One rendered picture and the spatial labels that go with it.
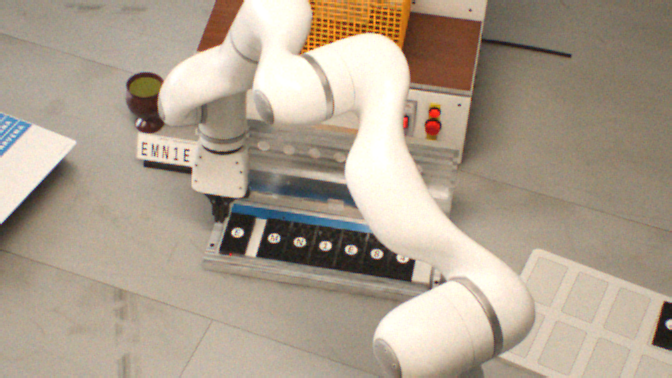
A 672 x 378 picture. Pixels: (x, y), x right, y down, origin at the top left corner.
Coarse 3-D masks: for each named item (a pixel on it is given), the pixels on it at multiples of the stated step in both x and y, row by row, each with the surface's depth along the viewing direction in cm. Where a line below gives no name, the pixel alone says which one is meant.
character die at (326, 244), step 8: (320, 232) 240; (328, 232) 240; (336, 232) 240; (320, 240) 238; (328, 240) 238; (336, 240) 239; (312, 248) 236; (320, 248) 236; (328, 248) 236; (336, 248) 237; (312, 256) 235; (320, 256) 235; (328, 256) 236; (312, 264) 234; (320, 264) 234; (328, 264) 234
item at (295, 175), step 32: (256, 128) 236; (320, 128) 233; (352, 128) 233; (256, 160) 241; (288, 160) 240; (320, 160) 238; (416, 160) 234; (448, 160) 233; (288, 192) 244; (320, 192) 242; (448, 192) 237
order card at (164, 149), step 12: (144, 144) 252; (156, 144) 252; (168, 144) 251; (180, 144) 251; (192, 144) 251; (144, 156) 253; (156, 156) 253; (168, 156) 252; (180, 156) 252; (192, 156) 252
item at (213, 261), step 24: (264, 192) 245; (336, 216) 243; (360, 216) 244; (216, 240) 238; (216, 264) 235; (240, 264) 234; (336, 288) 233; (360, 288) 232; (384, 288) 232; (408, 288) 232; (432, 288) 232
